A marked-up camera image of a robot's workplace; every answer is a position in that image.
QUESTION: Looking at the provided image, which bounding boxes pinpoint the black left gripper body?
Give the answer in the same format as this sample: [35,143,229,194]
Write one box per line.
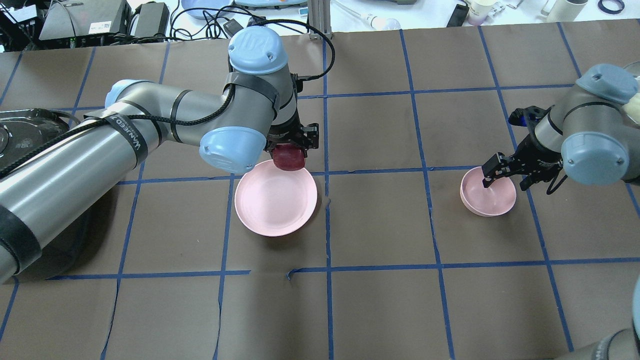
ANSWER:
[263,121,320,157]

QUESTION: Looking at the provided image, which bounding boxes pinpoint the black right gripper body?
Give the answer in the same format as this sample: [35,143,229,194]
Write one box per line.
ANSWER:
[509,136,565,192]

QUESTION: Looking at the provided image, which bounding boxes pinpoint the red apple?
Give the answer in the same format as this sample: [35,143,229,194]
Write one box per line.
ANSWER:
[270,143,306,172]

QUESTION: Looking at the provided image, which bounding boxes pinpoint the pink bowl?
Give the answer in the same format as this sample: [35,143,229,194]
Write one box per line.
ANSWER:
[459,166,517,217]

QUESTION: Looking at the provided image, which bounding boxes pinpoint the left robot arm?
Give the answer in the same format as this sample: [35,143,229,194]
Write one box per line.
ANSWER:
[0,22,321,282]

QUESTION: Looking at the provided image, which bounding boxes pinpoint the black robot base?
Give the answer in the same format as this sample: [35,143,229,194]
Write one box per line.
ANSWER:
[0,108,80,169]

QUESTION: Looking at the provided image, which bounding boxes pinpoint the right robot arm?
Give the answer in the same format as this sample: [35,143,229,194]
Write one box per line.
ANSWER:
[481,62,640,194]

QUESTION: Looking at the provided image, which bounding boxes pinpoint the pink plate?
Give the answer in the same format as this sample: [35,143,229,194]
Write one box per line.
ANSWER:
[234,160,318,237]

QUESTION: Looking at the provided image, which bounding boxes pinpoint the black phone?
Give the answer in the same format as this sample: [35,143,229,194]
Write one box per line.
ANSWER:
[446,3,470,28]

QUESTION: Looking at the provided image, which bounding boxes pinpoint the white paper cup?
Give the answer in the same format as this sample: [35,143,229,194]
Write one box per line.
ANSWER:
[467,0,498,27]

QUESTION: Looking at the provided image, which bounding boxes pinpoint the blue tape roll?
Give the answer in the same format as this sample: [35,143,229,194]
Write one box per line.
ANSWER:
[597,0,626,15]

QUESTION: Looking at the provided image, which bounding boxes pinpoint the black power adapter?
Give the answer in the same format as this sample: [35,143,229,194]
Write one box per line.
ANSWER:
[130,1,169,38]

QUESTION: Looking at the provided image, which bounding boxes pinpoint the grey electronics box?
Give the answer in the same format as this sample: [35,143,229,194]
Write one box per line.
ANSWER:
[39,0,131,42]

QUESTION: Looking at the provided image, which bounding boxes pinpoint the aluminium frame post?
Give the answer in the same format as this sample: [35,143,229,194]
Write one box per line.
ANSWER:
[306,0,333,39]

